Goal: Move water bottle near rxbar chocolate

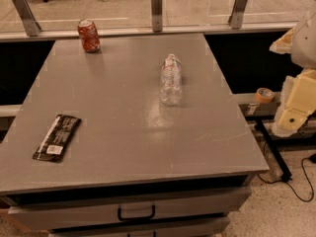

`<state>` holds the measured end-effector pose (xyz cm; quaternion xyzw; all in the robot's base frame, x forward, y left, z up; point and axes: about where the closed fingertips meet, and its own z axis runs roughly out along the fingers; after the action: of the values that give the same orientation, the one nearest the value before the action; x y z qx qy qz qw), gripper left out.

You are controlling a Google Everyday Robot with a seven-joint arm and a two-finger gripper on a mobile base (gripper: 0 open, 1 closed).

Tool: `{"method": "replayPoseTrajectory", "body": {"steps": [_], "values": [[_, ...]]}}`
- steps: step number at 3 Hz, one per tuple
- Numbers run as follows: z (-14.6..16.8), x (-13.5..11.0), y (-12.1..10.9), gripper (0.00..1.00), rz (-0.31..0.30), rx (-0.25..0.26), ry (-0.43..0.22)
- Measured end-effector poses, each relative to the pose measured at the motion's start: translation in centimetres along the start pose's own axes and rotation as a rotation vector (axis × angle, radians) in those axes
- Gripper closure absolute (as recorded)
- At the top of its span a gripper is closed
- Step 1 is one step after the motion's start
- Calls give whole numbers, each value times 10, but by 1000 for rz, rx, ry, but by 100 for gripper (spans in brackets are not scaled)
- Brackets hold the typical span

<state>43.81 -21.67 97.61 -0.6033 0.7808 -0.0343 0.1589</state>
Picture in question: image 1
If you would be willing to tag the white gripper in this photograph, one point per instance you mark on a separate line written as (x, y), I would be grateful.
(306, 44)

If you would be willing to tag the clear plastic water bottle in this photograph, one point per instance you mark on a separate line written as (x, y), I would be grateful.
(171, 81)

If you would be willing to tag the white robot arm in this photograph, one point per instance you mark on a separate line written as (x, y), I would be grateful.
(303, 54)

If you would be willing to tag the black rxbar chocolate wrapper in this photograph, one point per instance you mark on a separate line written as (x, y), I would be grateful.
(55, 142)

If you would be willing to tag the roll of orange tape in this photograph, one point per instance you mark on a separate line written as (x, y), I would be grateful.
(264, 95)

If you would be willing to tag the black metal table leg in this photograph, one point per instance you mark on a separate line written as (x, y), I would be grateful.
(286, 174)

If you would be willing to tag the grey cabinet lower drawer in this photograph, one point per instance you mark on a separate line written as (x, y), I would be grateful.
(199, 227)

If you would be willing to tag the grey cabinet drawer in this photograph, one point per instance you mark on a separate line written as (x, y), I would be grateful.
(199, 227)
(111, 210)

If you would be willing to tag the red soda can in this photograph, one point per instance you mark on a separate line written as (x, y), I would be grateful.
(88, 35)

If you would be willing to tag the grey cabinet upper drawer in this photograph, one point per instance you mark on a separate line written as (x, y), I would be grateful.
(111, 210)

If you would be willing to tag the right metal railing bracket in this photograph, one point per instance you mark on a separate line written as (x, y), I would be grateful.
(236, 18)

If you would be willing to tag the metal railing bracket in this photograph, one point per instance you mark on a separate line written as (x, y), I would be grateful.
(32, 28)
(156, 13)
(236, 18)

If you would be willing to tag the middle metal railing bracket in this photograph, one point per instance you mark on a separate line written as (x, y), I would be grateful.
(156, 13)

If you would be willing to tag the black drawer handle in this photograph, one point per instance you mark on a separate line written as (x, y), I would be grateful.
(136, 212)

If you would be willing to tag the left metal railing bracket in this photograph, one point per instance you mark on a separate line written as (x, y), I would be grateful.
(32, 28)

